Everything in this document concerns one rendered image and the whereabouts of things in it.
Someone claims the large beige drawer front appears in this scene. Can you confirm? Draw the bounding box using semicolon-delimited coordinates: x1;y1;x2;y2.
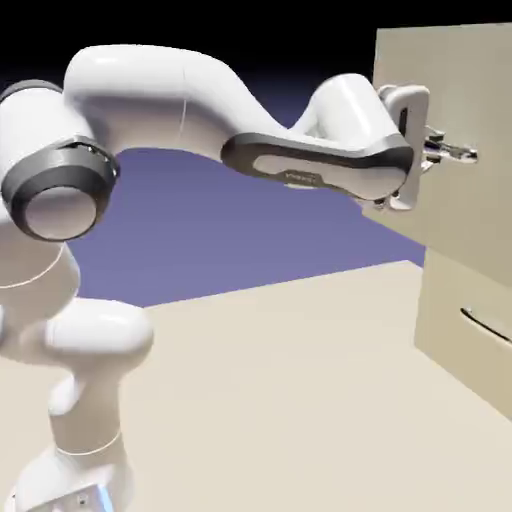
361;22;512;278

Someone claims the dark curved drawer handle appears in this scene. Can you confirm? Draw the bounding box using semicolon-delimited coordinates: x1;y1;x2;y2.
459;306;512;344

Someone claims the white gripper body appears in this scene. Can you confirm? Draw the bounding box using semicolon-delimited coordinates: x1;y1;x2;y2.
386;84;432;212

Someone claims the small beige drawer front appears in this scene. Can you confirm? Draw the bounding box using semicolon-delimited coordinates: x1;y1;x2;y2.
413;246;512;422

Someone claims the beige cabinet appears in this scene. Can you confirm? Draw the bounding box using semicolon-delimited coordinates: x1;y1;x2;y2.
361;22;512;422

